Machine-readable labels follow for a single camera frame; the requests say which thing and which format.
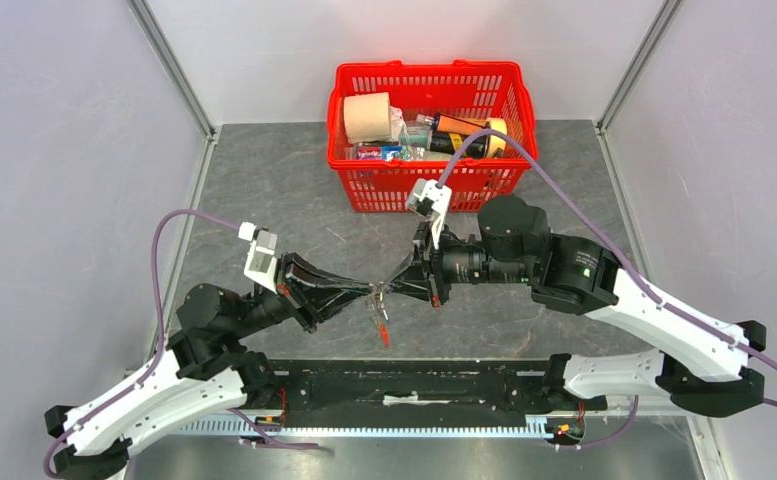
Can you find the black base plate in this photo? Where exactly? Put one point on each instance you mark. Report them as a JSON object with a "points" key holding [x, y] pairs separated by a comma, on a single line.
{"points": [[421, 393]]}

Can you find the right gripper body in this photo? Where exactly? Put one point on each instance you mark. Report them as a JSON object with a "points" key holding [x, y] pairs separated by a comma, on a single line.
{"points": [[428, 251]]}

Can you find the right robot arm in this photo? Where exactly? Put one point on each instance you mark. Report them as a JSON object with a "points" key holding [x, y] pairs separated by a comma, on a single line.
{"points": [[702, 370]]}

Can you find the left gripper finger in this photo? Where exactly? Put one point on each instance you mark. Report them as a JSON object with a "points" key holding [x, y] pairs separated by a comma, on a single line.
{"points": [[307, 274], [323, 303]]}

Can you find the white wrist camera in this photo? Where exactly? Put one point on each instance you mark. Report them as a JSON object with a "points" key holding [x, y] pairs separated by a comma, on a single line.
{"points": [[261, 263], [431, 200]]}

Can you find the red plastic basket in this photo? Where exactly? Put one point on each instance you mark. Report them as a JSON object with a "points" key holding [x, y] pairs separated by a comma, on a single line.
{"points": [[467, 89]]}

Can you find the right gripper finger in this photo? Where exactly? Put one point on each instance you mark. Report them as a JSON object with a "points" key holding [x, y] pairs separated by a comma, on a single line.
{"points": [[419, 290], [412, 268]]}

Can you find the snack packets in basket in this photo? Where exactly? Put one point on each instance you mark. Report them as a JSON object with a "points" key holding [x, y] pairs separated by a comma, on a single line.
{"points": [[409, 140]]}

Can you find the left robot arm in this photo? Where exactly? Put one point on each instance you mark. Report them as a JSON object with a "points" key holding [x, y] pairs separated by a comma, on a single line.
{"points": [[201, 369]]}

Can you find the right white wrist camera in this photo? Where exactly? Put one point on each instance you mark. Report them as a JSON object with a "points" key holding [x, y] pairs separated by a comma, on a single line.
{"points": [[431, 200]]}

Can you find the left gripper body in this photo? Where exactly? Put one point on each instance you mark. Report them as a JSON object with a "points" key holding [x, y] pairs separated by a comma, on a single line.
{"points": [[299, 294]]}

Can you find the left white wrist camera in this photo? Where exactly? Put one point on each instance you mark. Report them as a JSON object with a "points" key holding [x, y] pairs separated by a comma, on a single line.
{"points": [[261, 263]]}

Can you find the beige paper roll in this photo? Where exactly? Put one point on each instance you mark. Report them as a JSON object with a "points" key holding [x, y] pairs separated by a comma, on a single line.
{"points": [[367, 117]]}

